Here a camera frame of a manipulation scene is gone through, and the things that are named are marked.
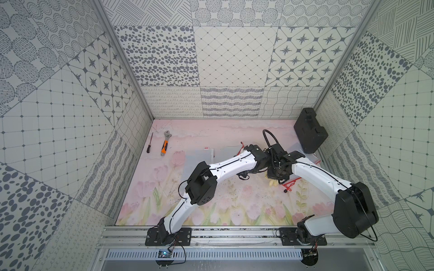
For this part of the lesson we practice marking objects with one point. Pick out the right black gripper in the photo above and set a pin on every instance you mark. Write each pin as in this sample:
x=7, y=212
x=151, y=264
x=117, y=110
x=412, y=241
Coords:
x=285, y=176

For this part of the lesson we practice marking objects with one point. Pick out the clear mesh document bag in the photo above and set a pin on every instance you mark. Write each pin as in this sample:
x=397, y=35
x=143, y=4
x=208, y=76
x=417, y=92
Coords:
x=293, y=178
x=227, y=152

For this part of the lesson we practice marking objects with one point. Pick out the yellow microfiber cloth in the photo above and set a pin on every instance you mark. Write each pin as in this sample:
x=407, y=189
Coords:
x=273, y=183

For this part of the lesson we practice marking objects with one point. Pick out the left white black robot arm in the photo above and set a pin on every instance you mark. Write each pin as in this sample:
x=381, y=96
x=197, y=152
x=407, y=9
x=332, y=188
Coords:
x=201, y=187

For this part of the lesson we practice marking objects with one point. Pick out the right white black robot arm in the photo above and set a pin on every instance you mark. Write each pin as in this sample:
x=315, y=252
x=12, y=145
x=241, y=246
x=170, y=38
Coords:
x=353, y=207

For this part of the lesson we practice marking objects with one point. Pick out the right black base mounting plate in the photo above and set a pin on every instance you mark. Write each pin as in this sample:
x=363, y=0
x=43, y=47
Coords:
x=290, y=237

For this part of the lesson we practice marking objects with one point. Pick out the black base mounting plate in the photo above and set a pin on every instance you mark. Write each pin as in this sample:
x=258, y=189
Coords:
x=290, y=237
x=156, y=237

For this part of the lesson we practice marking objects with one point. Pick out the dark slim screwdriver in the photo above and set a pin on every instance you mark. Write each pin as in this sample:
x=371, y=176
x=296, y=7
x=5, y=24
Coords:
x=149, y=144

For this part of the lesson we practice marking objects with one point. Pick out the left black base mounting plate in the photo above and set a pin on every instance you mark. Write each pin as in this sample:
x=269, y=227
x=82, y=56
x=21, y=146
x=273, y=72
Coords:
x=156, y=237

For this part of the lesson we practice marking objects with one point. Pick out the orange handled adjustable wrench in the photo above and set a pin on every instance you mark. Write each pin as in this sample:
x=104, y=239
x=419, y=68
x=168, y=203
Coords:
x=167, y=135

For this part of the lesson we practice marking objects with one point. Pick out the aluminium mounting rail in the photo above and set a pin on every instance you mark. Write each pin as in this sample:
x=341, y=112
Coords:
x=219, y=237

